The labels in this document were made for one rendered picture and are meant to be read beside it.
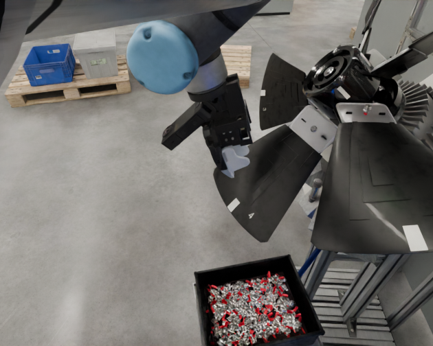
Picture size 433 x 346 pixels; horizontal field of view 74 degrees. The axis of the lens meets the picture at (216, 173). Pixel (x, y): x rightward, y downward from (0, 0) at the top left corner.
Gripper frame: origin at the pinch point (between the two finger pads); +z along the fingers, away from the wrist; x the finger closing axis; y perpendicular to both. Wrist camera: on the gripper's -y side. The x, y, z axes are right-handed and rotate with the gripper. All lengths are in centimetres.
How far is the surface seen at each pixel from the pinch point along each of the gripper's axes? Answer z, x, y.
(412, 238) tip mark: -5.6, -24.1, 24.4
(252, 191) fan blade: 6.9, 0.1, 3.8
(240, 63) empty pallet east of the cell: 92, 295, -17
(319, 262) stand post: 55, 8, 17
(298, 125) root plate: -2.6, 7.8, 16.1
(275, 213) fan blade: 9.7, -4.9, 8.0
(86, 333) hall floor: 81, 0, -91
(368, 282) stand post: 79, 11, 34
